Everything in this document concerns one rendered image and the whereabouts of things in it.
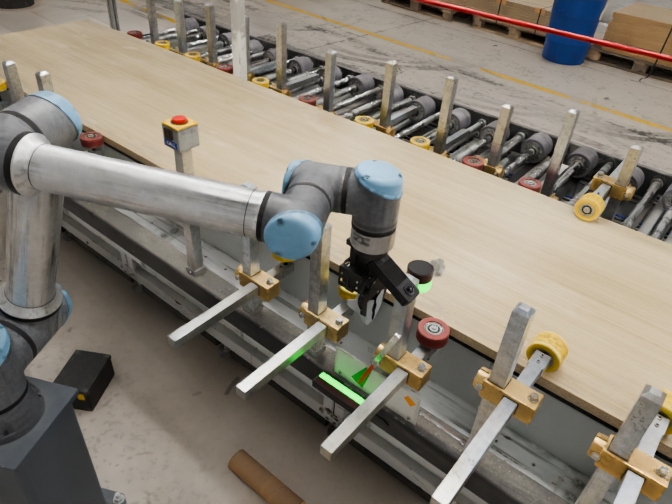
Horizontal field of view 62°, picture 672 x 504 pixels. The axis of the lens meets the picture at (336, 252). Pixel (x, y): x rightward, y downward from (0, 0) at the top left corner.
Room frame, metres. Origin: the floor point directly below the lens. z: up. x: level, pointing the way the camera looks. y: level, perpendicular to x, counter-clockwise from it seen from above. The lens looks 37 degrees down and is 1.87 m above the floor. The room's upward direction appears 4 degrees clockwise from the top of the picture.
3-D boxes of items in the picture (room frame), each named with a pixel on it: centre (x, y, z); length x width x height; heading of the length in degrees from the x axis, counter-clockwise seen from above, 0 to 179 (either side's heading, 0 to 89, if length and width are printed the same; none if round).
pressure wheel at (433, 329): (1.00, -0.26, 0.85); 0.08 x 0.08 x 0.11
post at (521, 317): (0.80, -0.36, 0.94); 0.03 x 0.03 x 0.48; 53
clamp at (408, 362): (0.94, -0.18, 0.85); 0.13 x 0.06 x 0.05; 53
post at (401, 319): (0.95, -0.16, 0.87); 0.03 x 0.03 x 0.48; 53
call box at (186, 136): (1.40, 0.45, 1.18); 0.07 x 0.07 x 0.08; 53
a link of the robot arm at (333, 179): (0.92, 0.04, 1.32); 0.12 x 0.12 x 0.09; 81
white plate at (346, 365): (0.95, -0.12, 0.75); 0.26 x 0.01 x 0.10; 53
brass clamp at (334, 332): (1.08, 0.02, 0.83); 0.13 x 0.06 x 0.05; 53
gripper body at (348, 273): (0.92, -0.06, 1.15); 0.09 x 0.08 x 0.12; 53
